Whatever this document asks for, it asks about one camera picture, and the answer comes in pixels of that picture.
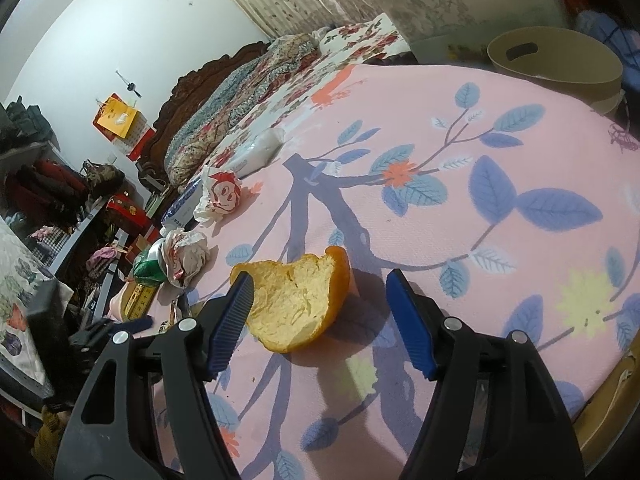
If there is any white red paper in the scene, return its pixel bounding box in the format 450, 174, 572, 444
193, 166, 242, 224

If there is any orange peel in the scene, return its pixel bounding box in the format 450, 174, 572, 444
230, 246, 352, 354

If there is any beige plastic trash bin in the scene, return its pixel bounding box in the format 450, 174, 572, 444
487, 26, 624, 117

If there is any green plastic wrapper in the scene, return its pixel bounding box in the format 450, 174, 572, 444
131, 247, 167, 287

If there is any cluttered metal shelf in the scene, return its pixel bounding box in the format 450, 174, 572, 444
1, 100, 127, 413

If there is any crumpled paper ball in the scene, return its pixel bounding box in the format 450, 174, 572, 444
160, 228, 210, 289

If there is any red gift box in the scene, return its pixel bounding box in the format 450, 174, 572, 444
106, 193, 151, 235

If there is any blue white carton box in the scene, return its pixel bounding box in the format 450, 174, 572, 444
160, 178, 203, 233

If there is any dark wooden headboard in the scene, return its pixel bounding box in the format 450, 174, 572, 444
136, 41, 269, 193

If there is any patchwork floral quilt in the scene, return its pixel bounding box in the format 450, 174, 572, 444
164, 32, 319, 191

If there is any white tissue pack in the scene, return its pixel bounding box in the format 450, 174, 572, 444
227, 128, 284, 179

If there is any red floral bed sheet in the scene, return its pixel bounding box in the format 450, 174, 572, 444
204, 13, 411, 164

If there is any pile of blue clothes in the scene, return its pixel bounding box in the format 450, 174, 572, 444
576, 11, 639, 87

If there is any clear storage box blue lid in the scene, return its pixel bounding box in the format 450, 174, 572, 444
373, 0, 567, 65

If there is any yellow red wall calendar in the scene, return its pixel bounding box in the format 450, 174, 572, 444
92, 93, 155, 162

